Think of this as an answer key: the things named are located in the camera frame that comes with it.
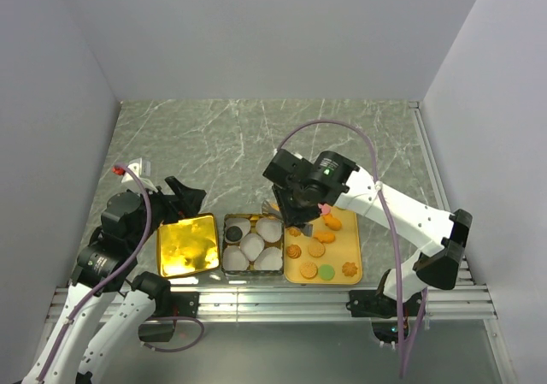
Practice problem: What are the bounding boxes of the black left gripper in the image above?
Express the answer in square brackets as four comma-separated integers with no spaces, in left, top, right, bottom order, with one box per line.
[129,174,205,251]

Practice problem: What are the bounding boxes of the metal serving tongs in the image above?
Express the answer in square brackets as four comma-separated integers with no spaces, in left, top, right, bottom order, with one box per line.
[261,200,313,237]

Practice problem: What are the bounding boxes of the orange fish cookie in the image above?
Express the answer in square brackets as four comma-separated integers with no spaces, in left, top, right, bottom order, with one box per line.
[321,213,343,231]
[313,231,336,244]

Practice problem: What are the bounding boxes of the black sandwich cookie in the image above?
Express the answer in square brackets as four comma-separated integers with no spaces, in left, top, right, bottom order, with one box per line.
[225,226,244,244]

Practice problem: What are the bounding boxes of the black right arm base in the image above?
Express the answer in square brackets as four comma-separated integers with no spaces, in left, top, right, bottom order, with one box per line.
[346,290,422,319]

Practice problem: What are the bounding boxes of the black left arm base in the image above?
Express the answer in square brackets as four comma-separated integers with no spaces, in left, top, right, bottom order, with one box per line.
[153,292,200,318]

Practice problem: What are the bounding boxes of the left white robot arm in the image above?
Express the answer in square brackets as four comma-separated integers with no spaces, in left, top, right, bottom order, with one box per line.
[23,176,206,383]

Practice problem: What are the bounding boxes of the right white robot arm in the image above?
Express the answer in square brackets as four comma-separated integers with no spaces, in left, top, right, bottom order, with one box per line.
[263,150,473,315]

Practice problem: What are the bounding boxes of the pink round cookie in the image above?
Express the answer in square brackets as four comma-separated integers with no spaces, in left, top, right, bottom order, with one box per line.
[318,204,331,216]

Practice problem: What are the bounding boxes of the orange flower cookie middle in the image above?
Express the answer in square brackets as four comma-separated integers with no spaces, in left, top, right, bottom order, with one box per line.
[288,227,302,237]

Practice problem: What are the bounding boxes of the white paper cup top-right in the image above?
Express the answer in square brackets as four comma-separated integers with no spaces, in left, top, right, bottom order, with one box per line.
[256,217,283,243]

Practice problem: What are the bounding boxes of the gold tin lid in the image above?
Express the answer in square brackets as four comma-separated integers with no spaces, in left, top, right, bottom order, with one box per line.
[156,214,221,279]

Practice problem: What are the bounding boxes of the swirl butter cookie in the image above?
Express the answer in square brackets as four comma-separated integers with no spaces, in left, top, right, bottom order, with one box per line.
[285,244,302,259]

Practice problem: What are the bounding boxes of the round dotted biscuit middle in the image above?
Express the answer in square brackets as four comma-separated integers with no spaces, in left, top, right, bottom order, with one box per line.
[308,239,326,258]

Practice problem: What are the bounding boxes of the round dotted biscuit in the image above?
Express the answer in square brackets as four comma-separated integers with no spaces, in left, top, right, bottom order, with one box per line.
[308,239,326,258]
[299,262,318,280]

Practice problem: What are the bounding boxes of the white paper cup top-left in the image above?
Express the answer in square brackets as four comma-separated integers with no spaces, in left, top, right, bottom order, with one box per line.
[224,217,251,238]

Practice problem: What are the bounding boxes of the green christmas cookie tin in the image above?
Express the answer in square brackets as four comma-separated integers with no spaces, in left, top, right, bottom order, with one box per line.
[221,214,285,277]

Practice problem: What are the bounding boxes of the white paper cup centre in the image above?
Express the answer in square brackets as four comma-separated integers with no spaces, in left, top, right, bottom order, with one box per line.
[239,233,265,262]

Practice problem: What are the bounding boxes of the white paper cup bottom-right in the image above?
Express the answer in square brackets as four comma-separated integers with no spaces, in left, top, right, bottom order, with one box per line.
[254,247,283,271]

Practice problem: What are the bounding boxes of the yellow cookie tray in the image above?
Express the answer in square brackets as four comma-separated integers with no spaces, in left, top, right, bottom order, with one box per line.
[284,208,363,286]

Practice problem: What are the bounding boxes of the white paper cup bottom-left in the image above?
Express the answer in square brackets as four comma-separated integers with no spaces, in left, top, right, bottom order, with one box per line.
[222,245,250,271]

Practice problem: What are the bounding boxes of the round dotted biscuit bottom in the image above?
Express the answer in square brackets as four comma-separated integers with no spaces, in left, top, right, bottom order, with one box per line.
[299,262,318,280]

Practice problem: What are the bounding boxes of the green round cookie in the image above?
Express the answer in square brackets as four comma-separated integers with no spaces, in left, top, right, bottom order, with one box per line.
[318,264,335,281]

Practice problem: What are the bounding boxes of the orange flower cookie bottom-right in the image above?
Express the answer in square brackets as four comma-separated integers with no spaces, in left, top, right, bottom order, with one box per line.
[342,262,359,277]

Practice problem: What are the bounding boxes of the aluminium frame rail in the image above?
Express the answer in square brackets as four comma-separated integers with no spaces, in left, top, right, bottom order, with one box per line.
[46,284,499,323]

